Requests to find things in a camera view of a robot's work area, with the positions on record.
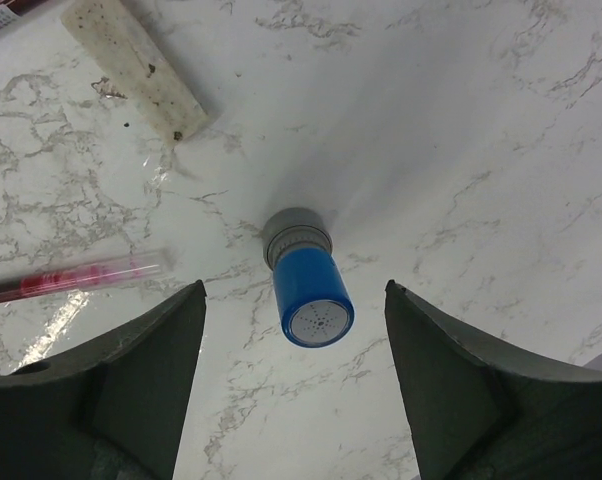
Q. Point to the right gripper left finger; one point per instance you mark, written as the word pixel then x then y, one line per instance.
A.
pixel 110 408

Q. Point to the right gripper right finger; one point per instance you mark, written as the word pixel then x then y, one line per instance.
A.
pixel 479 407

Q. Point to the blue-capped small bottle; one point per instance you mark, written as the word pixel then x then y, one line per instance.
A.
pixel 314 307

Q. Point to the red pen lower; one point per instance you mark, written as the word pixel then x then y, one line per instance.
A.
pixel 87 276

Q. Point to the red pen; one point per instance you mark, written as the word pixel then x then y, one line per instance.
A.
pixel 19 13
pixel 87 276

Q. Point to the red pen upper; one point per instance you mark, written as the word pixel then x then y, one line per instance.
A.
pixel 19 13

